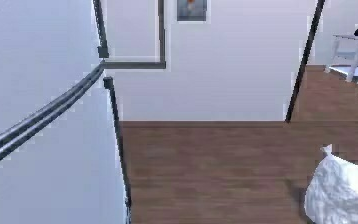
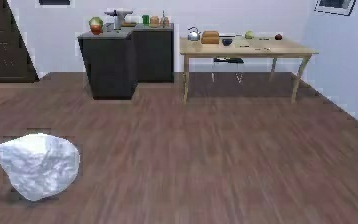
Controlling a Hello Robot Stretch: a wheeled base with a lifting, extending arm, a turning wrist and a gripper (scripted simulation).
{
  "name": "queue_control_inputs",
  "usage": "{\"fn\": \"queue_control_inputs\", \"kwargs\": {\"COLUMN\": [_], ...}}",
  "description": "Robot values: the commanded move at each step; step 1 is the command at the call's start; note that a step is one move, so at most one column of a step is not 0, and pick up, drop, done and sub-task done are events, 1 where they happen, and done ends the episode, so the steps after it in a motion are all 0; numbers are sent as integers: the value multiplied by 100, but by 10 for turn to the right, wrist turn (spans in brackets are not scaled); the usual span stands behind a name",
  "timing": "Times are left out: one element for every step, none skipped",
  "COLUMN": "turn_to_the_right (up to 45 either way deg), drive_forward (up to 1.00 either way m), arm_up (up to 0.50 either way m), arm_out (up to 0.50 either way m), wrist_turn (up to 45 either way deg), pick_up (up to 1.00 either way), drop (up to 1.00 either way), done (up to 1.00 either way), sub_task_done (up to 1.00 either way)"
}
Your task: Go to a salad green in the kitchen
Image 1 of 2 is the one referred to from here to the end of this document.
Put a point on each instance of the framed wall picture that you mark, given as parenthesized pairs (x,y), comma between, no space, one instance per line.
(191,11)

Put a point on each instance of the white table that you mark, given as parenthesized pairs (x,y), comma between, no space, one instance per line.
(353,53)

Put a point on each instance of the white fridge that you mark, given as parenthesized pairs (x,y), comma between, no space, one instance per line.
(37,50)

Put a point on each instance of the white rubbish bag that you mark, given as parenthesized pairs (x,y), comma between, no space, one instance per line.
(340,190)

